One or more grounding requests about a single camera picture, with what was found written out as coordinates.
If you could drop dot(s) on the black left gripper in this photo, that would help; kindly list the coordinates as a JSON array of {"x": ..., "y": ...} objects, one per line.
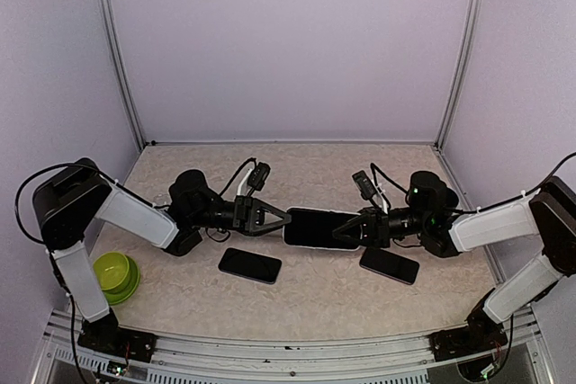
[{"x": 249, "y": 216}]

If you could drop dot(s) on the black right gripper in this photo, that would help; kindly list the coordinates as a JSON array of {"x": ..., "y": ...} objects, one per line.
[{"x": 374, "y": 230}]

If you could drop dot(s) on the left aluminium frame post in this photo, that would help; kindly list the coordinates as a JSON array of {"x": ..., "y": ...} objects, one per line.
[{"x": 119, "y": 68}]

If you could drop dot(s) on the dark green mug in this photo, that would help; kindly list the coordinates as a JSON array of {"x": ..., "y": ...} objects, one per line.
[{"x": 451, "y": 199}]

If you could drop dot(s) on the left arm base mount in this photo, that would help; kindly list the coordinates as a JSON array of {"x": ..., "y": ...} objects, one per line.
[{"x": 129, "y": 344}]

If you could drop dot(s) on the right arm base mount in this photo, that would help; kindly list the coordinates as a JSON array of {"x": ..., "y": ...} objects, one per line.
[{"x": 480, "y": 334}]

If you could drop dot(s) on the black smartphone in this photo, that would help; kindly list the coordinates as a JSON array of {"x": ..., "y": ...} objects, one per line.
[{"x": 315, "y": 227}]

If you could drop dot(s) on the aluminium front rail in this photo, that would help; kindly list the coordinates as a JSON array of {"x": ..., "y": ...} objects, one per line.
[{"x": 201, "y": 359}]

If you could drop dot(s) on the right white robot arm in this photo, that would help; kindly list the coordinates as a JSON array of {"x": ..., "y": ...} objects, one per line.
[{"x": 432, "y": 215}]

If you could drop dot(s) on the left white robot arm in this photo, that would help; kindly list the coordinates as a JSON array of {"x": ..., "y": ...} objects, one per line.
[{"x": 80, "y": 195}]

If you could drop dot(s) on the right aluminium frame post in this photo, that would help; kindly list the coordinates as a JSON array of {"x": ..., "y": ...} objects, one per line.
[{"x": 457, "y": 83}]

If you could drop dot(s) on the black phone centre table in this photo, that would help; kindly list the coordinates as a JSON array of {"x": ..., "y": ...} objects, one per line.
[{"x": 251, "y": 266}]

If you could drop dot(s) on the aluminium frame post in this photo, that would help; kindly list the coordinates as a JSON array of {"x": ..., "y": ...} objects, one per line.
[
  {"x": 457, "y": 83},
  {"x": 119, "y": 68}
]

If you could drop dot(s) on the dark red phone right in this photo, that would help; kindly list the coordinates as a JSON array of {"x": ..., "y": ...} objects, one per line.
[{"x": 390, "y": 265}]

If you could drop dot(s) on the green plastic bowl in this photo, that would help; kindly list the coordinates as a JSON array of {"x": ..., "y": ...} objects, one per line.
[{"x": 118, "y": 276}]

